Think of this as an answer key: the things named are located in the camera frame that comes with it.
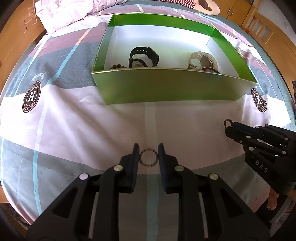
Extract small rhinestone ring bracelet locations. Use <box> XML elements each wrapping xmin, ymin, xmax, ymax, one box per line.
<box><xmin>138</xmin><ymin>148</ymin><xmax>160</xmax><ymax>168</ymax></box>

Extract cream white wrist watch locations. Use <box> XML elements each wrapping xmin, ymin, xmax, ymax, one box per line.
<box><xmin>188</xmin><ymin>51</ymin><xmax>218</xmax><ymax>71</ymax></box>

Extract black wrist watch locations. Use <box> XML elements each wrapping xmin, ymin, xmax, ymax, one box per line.
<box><xmin>129</xmin><ymin>47</ymin><xmax>159</xmax><ymax>68</ymax></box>

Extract dark bangle with green charm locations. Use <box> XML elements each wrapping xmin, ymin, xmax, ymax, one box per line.
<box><xmin>200</xmin><ymin>67</ymin><xmax>219</xmax><ymax>73</ymax></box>

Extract person's right hand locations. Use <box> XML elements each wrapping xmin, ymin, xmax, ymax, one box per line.
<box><xmin>267</xmin><ymin>188</ymin><xmax>279</xmax><ymax>210</ymax></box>

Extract plaid bed sheet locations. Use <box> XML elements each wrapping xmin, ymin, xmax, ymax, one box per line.
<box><xmin>0</xmin><ymin>0</ymin><xmax>292</xmax><ymax>239</ymax></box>

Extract wooden footboard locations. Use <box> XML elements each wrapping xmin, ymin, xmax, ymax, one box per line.
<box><xmin>241</xmin><ymin>6</ymin><xmax>296</xmax><ymax>94</ymax></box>

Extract green cardboard box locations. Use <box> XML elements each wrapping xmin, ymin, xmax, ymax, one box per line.
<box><xmin>92</xmin><ymin>13</ymin><xmax>257</xmax><ymax>104</ymax></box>

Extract striped plush dog toy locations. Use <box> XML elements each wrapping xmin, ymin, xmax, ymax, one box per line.
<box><xmin>160</xmin><ymin>0</ymin><xmax>220</xmax><ymax>16</ymax></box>

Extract wooden headboard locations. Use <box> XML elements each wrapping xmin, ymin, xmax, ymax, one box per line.
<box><xmin>1</xmin><ymin>0</ymin><xmax>45</xmax><ymax>89</ymax></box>

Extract wooden wall cabinets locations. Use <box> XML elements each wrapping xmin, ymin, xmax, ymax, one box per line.
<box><xmin>214</xmin><ymin>0</ymin><xmax>253</xmax><ymax>26</ymax></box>

